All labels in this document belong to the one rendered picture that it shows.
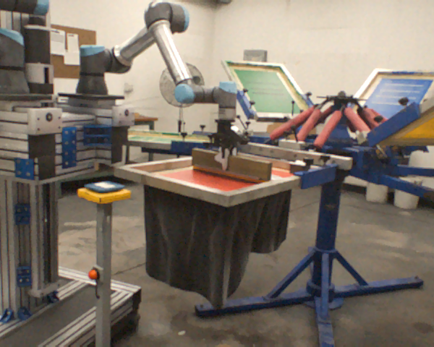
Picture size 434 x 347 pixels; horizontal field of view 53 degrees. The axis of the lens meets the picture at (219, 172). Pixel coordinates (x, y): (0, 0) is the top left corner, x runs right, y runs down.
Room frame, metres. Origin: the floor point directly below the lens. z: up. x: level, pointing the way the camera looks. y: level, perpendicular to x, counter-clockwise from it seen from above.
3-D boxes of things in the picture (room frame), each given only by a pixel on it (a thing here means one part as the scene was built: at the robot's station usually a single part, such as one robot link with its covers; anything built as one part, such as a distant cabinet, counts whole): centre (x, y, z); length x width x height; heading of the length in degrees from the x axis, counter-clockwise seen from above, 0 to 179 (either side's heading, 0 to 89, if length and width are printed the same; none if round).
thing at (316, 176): (1.86, -0.42, 0.97); 0.30 x 0.05 x 0.07; 141
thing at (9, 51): (1.65, 0.82, 1.42); 0.13 x 0.12 x 0.14; 133
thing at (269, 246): (1.67, -0.18, 0.74); 0.46 x 0.04 x 0.42; 141
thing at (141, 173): (1.84, -0.05, 0.97); 0.79 x 0.58 x 0.04; 141
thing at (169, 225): (1.61, 0.13, 0.74); 0.45 x 0.03 x 0.43; 51
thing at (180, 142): (2.80, 0.19, 1.05); 1.08 x 0.61 x 0.23; 81
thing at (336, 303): (2.67, -0.71, 0.67); 0.39 x 0.39 x 1.35
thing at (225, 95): (1.83, -0.01, 1.30); 0.09 x 0.08 x 0.11; 55
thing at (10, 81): (1.66, 0.81, 1.31); 0.15 x 0.15 x 0.10
